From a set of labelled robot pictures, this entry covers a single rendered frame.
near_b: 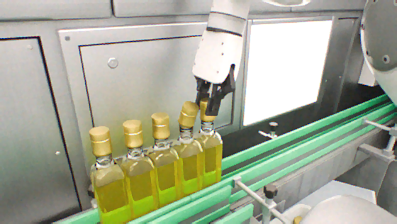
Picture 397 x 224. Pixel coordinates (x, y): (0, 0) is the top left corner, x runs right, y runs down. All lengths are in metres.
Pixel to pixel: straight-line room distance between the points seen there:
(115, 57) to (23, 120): 0.22
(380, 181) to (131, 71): 1.21
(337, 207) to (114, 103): 0.48
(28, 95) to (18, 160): 0.15
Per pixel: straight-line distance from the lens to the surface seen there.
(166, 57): 0.62
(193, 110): 0.50
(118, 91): 0.60
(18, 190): 0.70
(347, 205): 0.25
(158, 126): 0.50
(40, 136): 0.64
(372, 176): 1.45
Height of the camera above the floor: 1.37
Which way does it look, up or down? 24 degrees down
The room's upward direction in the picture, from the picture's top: straight up
